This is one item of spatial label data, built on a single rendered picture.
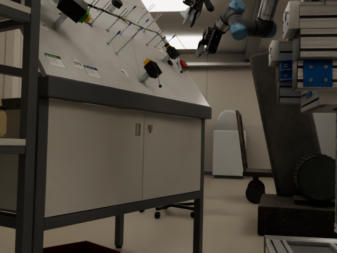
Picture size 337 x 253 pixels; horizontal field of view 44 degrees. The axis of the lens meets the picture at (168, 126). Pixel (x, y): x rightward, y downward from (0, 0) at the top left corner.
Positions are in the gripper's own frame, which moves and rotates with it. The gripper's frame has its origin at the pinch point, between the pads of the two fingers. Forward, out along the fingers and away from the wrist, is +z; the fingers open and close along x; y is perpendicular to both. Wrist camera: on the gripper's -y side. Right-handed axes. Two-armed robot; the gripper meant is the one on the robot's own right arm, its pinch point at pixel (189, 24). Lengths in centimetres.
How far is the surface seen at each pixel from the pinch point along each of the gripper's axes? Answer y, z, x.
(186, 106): -21.8, 36.1, 7.9
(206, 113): -24.9, 38.8, -14.2
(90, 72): -8, 29, 73
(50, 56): -3, 27, 90
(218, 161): 114, 230, -569
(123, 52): 5.6, 22.8, 37.6
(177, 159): -31, 62, 11
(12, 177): -14, 68, 98
